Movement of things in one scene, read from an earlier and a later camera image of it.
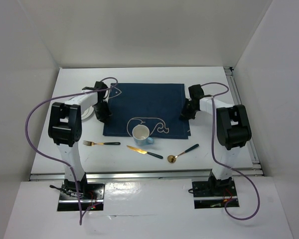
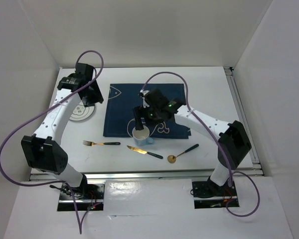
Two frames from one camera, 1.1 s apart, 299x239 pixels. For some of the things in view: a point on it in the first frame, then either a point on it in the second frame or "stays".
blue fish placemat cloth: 158,106 stays
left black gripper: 105,115 → 97,97
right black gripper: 185,115 → 137,110
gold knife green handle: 144,152 stays
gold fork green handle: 92,143 stays
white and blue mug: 140,134 stays
